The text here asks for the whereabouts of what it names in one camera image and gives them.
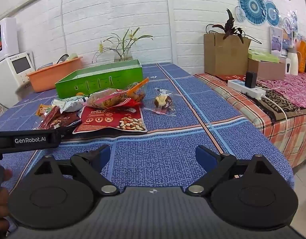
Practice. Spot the white water purifier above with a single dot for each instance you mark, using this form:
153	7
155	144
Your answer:
8	37

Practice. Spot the low brown cardboard box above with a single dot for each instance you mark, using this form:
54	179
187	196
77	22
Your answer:
267	70

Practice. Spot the green cardboard box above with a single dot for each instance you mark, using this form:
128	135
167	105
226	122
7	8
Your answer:
93	84

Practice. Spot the red nut packet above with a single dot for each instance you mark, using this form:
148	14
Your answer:
105	122

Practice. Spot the clear snack bag orange clip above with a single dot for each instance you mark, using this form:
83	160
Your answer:
110	99

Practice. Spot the wall picture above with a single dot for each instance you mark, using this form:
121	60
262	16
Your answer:
287	43
276	39

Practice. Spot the white appliance with screen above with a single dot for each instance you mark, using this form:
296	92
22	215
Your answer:
3	79

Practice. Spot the white power strip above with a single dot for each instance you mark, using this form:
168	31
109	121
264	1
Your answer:
239	84

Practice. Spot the light green flat box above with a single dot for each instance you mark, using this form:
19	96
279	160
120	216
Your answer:
262	56

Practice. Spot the medium blue round wall fan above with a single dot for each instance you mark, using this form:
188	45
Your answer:
272	13

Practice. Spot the white green snack packet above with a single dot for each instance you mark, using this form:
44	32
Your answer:
68	104

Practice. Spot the orange gift bag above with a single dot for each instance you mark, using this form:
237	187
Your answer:
302	54

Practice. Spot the purple leaf plant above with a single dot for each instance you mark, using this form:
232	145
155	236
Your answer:
229	27

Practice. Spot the white thermos bottle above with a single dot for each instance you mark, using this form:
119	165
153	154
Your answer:
292	62

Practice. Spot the blue checked tablecloth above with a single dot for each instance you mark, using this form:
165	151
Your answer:
155	159

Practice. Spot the clear brown pastry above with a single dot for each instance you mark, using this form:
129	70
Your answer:
163	101

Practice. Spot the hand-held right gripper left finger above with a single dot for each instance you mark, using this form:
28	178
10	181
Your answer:
103	155

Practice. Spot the dark patterned cloth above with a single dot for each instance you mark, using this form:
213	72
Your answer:
275	100

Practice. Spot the orange plaid cloth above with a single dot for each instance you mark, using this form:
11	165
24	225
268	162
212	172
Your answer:
242	105

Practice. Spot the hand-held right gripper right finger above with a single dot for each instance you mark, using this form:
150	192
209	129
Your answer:
204	157

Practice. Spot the large blue round wall fan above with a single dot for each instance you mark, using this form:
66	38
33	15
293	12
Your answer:
252	6

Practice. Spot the black power adapter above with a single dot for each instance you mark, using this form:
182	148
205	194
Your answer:
251	79

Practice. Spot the small orange snack packet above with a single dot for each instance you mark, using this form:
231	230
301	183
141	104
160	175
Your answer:
43	109

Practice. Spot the flat red box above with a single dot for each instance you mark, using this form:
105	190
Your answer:
230	77

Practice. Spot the pink patterned cloth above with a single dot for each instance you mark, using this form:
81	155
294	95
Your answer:
292	89

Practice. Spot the glass vase with yellow flowers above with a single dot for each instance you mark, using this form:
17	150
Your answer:
123	54

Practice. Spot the person's left hand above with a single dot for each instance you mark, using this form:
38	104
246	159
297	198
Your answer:
1	204

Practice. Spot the orange plastic basin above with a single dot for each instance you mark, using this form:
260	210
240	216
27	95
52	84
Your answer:
48	79

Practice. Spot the metal pot lid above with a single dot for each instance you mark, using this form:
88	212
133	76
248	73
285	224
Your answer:
61	58

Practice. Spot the pale green plate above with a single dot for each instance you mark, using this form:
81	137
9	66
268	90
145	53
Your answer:
72	56

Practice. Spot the brown paper bag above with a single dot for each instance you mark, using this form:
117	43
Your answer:
225	57

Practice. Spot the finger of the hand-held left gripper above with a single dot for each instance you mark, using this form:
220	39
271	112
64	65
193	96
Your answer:
56	138

